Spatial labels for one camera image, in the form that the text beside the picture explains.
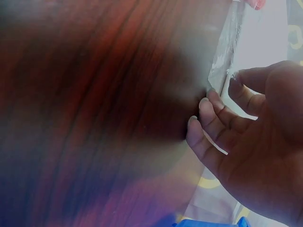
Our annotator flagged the person's right hand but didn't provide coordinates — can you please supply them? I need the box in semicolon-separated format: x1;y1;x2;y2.
186;60;303;227

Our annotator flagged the clear plastic wrapper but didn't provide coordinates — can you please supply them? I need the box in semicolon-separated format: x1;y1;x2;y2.
206;0;247;98

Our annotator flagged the thin white strip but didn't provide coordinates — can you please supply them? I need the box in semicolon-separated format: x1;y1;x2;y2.
203;131;229;156

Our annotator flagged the small red object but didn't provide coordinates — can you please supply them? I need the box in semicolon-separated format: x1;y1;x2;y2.
245;0;267;10

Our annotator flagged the blue plastic container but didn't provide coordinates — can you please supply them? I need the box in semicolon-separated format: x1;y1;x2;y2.
172;218;250;227

